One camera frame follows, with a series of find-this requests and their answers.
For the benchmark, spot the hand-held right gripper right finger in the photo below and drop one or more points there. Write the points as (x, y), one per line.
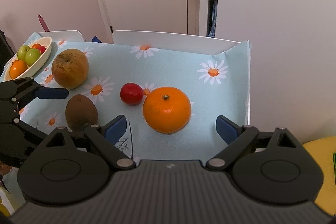
(227, 129)

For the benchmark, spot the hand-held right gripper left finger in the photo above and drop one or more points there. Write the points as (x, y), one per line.
(116, 129)

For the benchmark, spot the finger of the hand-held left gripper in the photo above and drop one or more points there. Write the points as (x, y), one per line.
(52, 93)
(18, 140)

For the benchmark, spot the large reddish brown apple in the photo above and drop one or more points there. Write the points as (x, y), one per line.
(69, 67)

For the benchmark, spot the brown kiwi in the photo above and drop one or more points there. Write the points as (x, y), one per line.
(80, 111)

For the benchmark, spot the cream plate with yellow print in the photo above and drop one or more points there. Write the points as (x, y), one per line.
(39, 62)

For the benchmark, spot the red cherry tomato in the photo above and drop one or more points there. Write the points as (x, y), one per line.
(42, 49)
(131, 93)

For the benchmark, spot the small green apple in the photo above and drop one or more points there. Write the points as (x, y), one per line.
(32, 56)

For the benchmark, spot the large orange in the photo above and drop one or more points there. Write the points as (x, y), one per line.
(166, 109)
(17, 68)

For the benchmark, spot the small tangerine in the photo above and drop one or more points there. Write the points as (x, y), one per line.
(36, 46)

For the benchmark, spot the large light green apple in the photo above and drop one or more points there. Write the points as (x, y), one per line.
(23, 52)

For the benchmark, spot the white yellow cloth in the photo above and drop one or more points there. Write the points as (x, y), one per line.
(6, 203)

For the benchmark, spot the small blue object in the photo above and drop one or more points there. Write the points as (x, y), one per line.
(96, 39)

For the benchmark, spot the pink plastic tool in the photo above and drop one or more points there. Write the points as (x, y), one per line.
(43, 22)

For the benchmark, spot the blue daisy print tablecloth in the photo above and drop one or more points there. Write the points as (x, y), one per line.
(170, 66)

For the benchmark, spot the yellow stool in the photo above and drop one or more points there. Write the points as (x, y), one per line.
(320, 155)

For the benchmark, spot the blue checked cloth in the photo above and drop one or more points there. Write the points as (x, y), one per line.
(214, 19)

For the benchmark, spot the green packet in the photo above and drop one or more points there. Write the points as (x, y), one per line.
(334, 167)

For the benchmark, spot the white sliding door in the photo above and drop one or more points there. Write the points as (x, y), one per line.
(275, 16)

